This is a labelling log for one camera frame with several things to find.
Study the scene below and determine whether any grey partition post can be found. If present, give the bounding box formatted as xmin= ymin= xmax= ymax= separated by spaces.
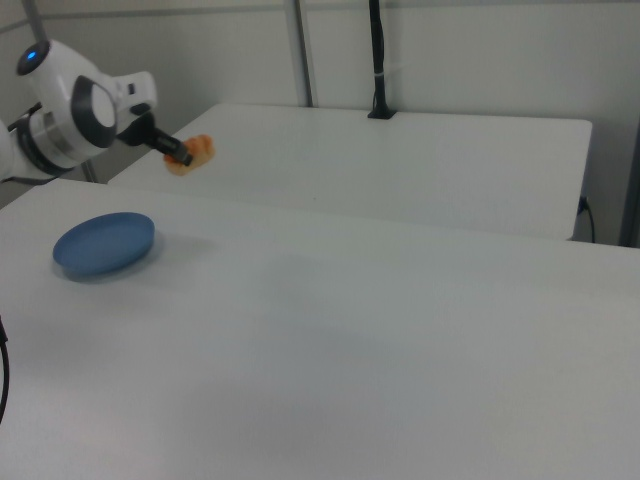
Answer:
xmin=288 ymin=0 xmax=316 ymax=108

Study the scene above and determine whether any orange bread loaf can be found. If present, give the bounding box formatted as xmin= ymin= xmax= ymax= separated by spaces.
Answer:
xmin=165 ymin=133 xmax=219 ymax=178

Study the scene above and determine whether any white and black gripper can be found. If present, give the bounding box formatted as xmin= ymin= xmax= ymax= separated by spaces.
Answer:
xmin=110 ymin=70 xmax=195 ymax=168

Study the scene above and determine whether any black power cable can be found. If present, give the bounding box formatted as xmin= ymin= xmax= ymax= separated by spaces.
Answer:
xmin=578 ymin=195 xmax=598 ymax=244

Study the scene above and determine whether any white side table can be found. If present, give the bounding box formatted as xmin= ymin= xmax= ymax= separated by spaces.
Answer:
xmin=107 ymin=103 xmax=594 ymax=242

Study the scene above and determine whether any black cable loop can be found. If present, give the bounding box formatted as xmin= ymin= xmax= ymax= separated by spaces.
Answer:
xmin=0 ymin=314 xmax=11 ymax=426

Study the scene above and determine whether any black camera stand pole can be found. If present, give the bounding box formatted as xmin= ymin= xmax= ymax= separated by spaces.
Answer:
xmin=367 ymin=0 xmax=398 ymax=121

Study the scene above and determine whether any blue round plate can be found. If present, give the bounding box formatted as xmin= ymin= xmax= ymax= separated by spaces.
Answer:
xmin=52 ymin=211 xmax=157 ymax=282

